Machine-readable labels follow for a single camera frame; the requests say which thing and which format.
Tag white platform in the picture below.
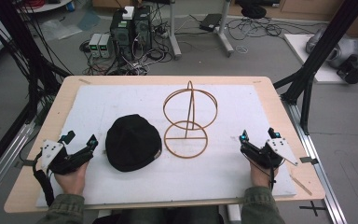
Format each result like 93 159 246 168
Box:
282 33 358 85

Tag tangle of floor cables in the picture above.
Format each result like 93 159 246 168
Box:
227 15 321 41

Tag thin black cable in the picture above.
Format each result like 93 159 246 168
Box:
268 161 278 192

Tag person's right hand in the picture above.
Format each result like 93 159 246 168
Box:
249 160 280 189

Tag white table legs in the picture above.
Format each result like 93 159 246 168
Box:
167 0 236 61

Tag white foam mat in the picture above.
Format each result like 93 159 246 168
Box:
35 83 297 208

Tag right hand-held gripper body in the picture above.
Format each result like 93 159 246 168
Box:
241 137 299 170

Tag wooden wire hat stand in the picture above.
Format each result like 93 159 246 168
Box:
162 80 219 160

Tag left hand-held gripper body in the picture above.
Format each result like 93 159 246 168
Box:
39 138 91 175

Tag aluminium rail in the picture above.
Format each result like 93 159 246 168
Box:
282 99 349 224
0 119 36 209

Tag black computer tower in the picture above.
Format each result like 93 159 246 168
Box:
109 10 135 62
132 5 153 52

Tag white box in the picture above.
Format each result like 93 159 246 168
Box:
121 6 135 21

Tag wooden stick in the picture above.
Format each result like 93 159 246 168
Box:
289 174 313 197

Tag black beanie hat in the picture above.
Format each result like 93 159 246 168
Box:
104 113 163 173

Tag person's left hand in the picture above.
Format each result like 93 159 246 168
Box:
53 161 90 196

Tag black metal stand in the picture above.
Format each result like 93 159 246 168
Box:
273 0 358 135
0 0 73 185

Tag grey power supply unit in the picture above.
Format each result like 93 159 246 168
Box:
98 33 113 59
88 33 103 59

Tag black flat box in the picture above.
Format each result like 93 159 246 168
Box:
199 13 223 33

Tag grey robot head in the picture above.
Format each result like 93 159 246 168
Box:
305 27 358 85

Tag black sleeved cable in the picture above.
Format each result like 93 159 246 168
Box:
32 151 56 208

